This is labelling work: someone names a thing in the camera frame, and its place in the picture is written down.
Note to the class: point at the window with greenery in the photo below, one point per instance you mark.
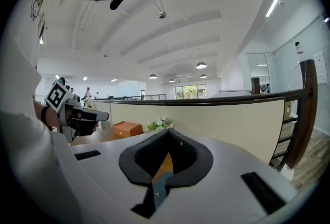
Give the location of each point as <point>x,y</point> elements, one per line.
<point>190,92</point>

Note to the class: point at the wooden table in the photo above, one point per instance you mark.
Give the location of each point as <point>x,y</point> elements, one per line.
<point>219,125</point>

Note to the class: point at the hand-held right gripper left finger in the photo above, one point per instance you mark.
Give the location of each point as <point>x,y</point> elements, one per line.
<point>127,163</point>

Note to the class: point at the cardboard box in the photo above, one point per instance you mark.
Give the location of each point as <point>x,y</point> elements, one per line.
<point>287,109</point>

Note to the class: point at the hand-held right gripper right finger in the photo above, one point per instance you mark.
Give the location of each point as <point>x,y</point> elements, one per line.
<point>205,163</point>

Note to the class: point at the orange leather box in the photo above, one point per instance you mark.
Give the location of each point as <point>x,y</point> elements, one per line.
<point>127,128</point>

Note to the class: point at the metal railing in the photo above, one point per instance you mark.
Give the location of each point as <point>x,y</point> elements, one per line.
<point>139,96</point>

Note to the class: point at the white security camera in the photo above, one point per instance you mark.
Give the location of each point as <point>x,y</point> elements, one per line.
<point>299,47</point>

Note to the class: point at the black wristband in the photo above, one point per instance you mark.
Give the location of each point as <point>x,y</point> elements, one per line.
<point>44,117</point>

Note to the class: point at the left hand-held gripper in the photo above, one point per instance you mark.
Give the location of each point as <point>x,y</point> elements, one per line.
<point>56,95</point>

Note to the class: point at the dark wooden shelf rack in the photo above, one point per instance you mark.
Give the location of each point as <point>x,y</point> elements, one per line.
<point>306,114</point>

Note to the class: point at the person's left forearm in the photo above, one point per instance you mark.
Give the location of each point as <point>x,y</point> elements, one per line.
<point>38,112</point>

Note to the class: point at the white cartoon print shirt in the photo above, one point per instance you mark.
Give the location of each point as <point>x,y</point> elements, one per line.
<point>23,50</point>

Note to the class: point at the cream white notebook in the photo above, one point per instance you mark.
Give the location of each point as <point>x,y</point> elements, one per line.
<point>161,189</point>

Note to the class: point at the silver ceiling dome fixture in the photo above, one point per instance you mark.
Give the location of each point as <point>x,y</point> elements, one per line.
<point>162,14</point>

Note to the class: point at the potted artificial pink flowers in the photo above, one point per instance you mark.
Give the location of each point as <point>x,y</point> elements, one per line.
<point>157,123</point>

